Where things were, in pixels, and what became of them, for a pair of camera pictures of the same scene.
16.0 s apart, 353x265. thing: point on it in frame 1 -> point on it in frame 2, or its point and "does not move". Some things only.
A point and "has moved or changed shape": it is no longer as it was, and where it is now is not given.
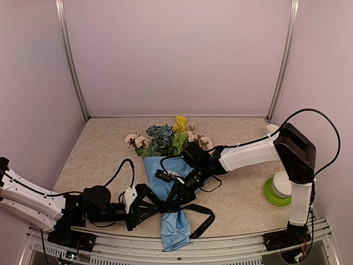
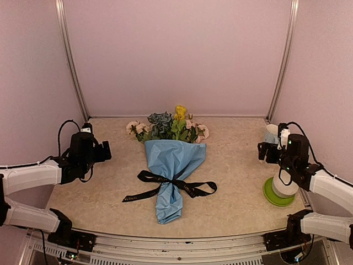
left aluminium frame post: [70, 56] does not move
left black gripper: [135, 216] -> [101, 156]
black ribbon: [170, 209] -> [166, 181]
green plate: [272, 196] does not move
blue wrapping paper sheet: [176, 224] has moved or changed shape
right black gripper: [184, 194] -> [263, 152]
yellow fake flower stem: [180, 136] -> [178, 123]
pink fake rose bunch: [204, 143] -> [196, 132]
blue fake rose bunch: [162, 139] -> [162, 123]
